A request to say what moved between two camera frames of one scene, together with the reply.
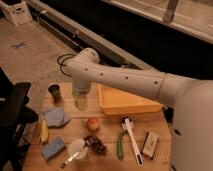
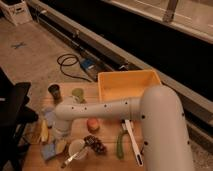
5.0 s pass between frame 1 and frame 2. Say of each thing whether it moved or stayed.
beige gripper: moved
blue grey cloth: stayed
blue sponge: stayed
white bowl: stayed
